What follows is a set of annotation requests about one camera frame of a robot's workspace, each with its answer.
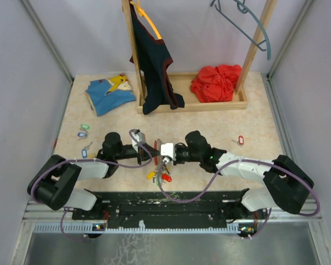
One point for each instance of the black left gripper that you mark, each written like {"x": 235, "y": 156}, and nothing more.
{"x": 143, "y": 154}

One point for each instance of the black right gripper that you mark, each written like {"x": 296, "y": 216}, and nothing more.
{"x": 177, "y": 162}

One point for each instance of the keys with coloured tags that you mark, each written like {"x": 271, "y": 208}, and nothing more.
{"x": 160, "y": 175}

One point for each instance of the metal key organizer red handle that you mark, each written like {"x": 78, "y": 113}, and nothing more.
{"x": 157, "y": 146}

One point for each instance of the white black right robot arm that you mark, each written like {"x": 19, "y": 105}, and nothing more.
{"x": 284, "y": 183}

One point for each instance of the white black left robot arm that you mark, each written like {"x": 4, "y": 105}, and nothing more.
{"x": 54, "y": 184}

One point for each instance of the key with light blue tag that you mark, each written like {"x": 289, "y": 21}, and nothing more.
{"x": 85, "y": 150}

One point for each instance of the key with dark blue tag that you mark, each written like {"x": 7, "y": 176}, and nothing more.
{"x": 82, "y": 134}

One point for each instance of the key with green tag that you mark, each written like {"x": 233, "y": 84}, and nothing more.
{"x": 85, "y": 127}

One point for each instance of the key with red white tag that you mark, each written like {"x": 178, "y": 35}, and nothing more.
{"x": 239, "y": 141}

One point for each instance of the blue cartoon shirt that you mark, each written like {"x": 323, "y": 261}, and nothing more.
{"x": 105, "y": 95}

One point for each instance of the red crumpled cloth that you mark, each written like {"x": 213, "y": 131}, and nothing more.
{"x": 216, "y": 84}

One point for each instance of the wooden clothes rack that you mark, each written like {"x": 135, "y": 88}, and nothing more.
{"x": 181, "y": 81}

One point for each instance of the navy tank top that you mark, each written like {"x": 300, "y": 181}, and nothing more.
{"x": 154, "y": 59}

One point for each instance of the orange clothes hanger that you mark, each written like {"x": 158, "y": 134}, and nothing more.
{"x": 147, "y": 18}

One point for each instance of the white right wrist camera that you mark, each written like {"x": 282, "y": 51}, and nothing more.
{"x": 168, "y": 152}

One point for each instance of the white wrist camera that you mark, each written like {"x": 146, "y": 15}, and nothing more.
{"x": 168, "y": 152}
{"x": 138, "y": 138}

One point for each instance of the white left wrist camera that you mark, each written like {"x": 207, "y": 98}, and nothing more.
{"x": 138, "y": 138}

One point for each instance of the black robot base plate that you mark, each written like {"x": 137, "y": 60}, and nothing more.
{"x": 155, "y": 202}

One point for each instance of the aluminium frame rail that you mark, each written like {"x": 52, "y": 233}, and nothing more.
{"x": 115, "y": 220}

